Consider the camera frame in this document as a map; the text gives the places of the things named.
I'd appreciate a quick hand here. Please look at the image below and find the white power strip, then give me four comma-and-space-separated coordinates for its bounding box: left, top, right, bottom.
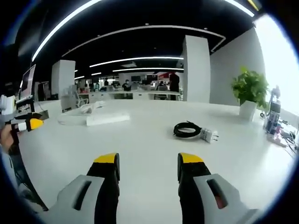
85, 112, 130, 127

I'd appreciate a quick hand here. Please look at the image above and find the computer monitor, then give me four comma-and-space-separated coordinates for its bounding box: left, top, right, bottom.
19, 63, 37, 99

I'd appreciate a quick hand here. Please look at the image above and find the person's left hand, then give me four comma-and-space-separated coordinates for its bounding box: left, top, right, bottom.
0, 123, 21, 154

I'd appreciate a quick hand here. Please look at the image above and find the green potted plant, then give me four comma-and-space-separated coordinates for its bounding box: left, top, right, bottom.
230, 66, 270, 122

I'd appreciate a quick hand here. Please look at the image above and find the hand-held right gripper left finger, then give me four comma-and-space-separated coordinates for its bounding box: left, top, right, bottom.
43, 153, 121, 224

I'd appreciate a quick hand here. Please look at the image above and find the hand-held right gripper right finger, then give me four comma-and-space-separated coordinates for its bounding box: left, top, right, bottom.
177, 152, 260, 224

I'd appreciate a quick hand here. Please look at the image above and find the white office chair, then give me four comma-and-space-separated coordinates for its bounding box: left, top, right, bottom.
69, 84, 90, 108

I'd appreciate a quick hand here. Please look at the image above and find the white bundled cable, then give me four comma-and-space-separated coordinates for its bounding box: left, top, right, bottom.
78, 101, 106, 115

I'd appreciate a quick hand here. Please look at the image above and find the coiled black cable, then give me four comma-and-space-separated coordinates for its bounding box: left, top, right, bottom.
173, 120, 203, 139

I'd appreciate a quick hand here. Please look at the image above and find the white charger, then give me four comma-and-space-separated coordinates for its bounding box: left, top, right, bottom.
199, 127, 221, 144

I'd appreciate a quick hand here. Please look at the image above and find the white desk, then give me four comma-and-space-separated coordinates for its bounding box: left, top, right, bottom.
14, 98, 298, 224

